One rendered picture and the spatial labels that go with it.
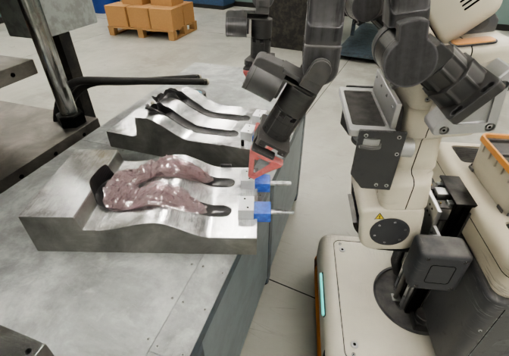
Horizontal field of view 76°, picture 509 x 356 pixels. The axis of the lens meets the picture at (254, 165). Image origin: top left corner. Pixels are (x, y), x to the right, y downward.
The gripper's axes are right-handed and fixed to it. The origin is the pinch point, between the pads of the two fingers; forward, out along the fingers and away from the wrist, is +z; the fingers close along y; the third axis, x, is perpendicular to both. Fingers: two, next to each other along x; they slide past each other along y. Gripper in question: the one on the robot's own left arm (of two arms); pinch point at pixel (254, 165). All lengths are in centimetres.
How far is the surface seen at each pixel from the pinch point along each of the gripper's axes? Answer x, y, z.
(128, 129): -35, -35, 32
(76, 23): -76, -77, 27
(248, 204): 3.7, -0.3, 10.9
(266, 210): 8.1, -0.1, 10.1
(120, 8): -207, -478, 167
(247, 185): 3.2, -9.0, 12.7
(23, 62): -75, -44, 32
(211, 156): -7.0, -24.9, 20.8
